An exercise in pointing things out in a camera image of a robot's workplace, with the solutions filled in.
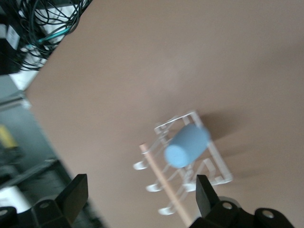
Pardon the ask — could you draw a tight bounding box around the black power adapter box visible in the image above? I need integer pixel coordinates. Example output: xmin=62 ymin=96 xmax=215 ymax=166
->
xmin=0 ymin=37 xmax=21 ymax=76

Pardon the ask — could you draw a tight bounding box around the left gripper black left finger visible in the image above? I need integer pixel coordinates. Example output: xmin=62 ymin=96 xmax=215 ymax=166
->
xmin=32 ymin=173 xmax=89 ymax=228

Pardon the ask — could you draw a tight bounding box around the blue plastic cup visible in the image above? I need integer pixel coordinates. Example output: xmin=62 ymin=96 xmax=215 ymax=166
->
xmin=164 ymin=124 xmax=211 ymax=168

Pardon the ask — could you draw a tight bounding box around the black cable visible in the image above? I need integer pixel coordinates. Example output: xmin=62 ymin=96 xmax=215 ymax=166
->
xmin=19 ymin=0 xmax=94 ymax=72

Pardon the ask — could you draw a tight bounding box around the white wire cup holder rack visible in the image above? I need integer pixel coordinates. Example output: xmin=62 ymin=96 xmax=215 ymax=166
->
xmin=132 ymin=110 xmax=234 ymax=225

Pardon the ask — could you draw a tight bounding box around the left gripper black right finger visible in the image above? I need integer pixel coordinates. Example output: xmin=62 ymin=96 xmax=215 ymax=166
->
xmin=195 ymin=174 xmax=256 ymax=228

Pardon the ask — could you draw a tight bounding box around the brown paper table cover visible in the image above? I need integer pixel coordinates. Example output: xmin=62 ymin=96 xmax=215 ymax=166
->
xmin=25 ymin=0 xmax=304 ymax=228

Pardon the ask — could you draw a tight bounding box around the teal cable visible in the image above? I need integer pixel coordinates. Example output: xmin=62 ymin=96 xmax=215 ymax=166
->
xmin=25 ymin=27 xmax=72 ymax=50

